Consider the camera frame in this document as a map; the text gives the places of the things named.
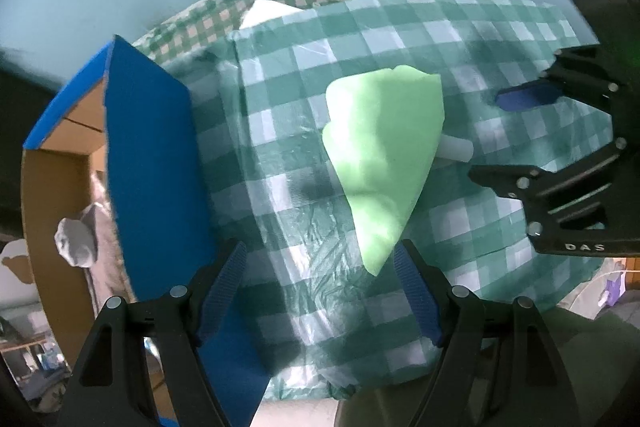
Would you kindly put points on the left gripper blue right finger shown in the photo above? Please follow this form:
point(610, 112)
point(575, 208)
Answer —
point(426, 289)

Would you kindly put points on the white plastic bag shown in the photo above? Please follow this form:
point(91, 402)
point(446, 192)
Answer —
point(588, 298)

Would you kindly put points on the grey sock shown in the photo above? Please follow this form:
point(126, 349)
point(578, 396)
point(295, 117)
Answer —
point(75, 239)

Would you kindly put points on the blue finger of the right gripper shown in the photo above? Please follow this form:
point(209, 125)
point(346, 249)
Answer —
point(529, 95)

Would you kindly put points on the small white cylinder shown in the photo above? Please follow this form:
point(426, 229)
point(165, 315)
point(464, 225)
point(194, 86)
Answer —
point(454, 149)

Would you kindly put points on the white paper sheet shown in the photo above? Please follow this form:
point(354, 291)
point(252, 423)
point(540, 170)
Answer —
point(263, 10)

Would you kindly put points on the light green cloth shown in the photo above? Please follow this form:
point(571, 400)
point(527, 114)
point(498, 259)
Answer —
point(383, 132)

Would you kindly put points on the blue cardboard box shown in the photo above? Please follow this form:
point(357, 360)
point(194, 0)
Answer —
point(122, 114)

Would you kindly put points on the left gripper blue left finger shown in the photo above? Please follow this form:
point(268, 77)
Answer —
point(215, 288)

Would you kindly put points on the grey fleece towel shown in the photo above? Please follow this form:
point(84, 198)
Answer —
point(107, 275)

